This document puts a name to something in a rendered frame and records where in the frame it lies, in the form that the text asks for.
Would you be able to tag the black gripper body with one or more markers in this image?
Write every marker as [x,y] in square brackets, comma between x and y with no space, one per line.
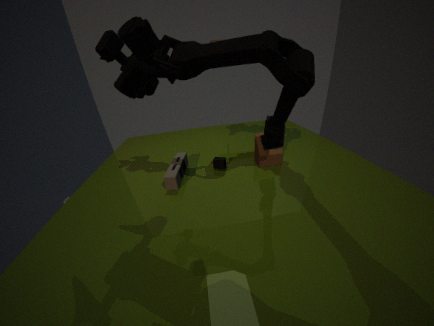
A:
[109,48]

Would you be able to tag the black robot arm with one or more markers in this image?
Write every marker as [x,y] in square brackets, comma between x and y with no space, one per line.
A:
[291,65]

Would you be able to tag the black two-prong plug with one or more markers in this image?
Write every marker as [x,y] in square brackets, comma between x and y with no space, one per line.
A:
[219,162]

